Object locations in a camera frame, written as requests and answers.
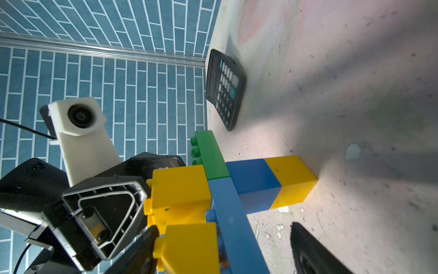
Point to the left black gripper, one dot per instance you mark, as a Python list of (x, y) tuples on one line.
[(78, 227)]

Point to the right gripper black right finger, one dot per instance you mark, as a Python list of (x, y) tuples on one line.
[(310, 256)]

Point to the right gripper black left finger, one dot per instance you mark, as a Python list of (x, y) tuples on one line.
[(138, 259)]

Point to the yellow lego brick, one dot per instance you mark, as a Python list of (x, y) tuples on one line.
[(295, 178), (179, 196), (188, 249)]

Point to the light blue long lego brick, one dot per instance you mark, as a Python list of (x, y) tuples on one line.
[(240, 252)]

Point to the dark green long lego brick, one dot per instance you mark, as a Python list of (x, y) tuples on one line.
[(205, 151)]

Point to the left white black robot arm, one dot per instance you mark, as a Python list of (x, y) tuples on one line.
[(78, 227)]

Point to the black desk calculator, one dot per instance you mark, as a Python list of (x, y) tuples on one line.
[(225, 87)]

